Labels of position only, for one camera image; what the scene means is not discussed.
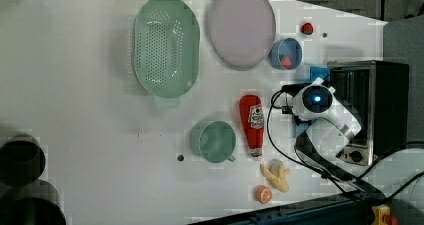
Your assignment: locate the loose toy strawberry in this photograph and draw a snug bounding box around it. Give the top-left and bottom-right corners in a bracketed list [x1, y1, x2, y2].
[301, 22, 314, 35]

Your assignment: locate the green perforated colander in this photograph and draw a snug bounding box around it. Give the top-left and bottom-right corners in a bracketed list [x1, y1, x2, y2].
[132, 0, 200, 108]

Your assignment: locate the black cylinder post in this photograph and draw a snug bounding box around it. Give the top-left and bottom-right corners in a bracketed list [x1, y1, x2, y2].
[1, 180, 67, 225]
[0, 134, 46, 187]

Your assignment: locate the toy orange half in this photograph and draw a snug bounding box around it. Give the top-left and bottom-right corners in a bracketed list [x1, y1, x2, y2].
[255, 185, 273, 204]

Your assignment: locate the toy peeled banana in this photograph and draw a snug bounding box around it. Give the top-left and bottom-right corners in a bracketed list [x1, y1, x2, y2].
[260, 159, 290, 192]

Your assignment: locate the grey round plate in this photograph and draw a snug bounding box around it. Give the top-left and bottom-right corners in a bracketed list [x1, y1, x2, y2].
[207, 0, 276, 70]

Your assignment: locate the black toaster oven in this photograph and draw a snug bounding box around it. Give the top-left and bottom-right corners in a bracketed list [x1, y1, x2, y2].
[322, 60, 409, 169]

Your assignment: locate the small blue bowl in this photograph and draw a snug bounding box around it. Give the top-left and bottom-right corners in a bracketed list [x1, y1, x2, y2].
[270, 38, 303, 70]

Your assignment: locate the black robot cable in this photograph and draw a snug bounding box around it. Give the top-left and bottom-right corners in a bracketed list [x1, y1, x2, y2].
[269, 89, 424, 201]

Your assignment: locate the teal cup with handle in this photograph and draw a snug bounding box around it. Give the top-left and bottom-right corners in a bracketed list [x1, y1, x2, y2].
[189, 121, 236, 163]

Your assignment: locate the toy strawberry in bowl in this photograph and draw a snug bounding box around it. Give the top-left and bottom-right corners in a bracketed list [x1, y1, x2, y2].
[280, 55, 292, 69]

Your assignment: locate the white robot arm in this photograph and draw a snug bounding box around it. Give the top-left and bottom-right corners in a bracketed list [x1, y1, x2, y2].
[292, 77, 423, 200]

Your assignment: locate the red ketchup bottle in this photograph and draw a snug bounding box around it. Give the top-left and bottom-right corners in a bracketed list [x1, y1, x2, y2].
[239, 94, 264, 158]

